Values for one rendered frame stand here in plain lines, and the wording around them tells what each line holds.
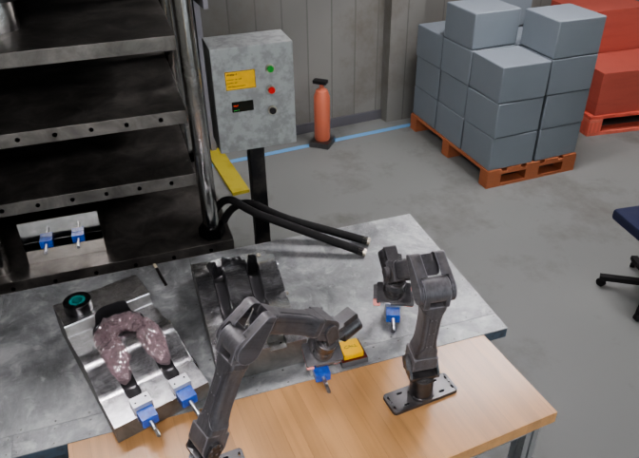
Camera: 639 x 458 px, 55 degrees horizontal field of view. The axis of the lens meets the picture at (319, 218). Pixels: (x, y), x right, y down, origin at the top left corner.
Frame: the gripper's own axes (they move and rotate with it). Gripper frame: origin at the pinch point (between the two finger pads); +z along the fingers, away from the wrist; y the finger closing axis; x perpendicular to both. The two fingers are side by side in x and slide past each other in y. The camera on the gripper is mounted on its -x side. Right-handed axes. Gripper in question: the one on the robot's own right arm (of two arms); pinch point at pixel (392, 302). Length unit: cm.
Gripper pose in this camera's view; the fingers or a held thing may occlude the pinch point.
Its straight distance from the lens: 194.7
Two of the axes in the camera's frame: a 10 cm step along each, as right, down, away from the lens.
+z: 0.5, 4.8, 8.8
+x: -0.5, 8.8, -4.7
